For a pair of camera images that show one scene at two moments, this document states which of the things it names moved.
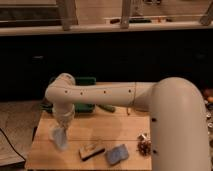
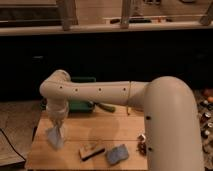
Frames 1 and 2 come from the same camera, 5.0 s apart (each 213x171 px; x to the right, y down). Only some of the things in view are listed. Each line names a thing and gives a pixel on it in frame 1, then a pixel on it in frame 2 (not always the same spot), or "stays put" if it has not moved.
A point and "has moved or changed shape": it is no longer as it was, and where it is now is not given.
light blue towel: [60, 138] has moved or changed shape
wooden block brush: [90, 150] stays put
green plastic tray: [80, 107] stays put
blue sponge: [117, 154] stays put
